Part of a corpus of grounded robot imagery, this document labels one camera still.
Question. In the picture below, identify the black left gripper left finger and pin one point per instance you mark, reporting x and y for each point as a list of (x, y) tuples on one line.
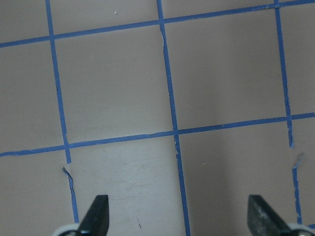
[(96, 220)]

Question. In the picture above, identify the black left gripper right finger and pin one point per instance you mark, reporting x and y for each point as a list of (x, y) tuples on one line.
[(262, 220)]

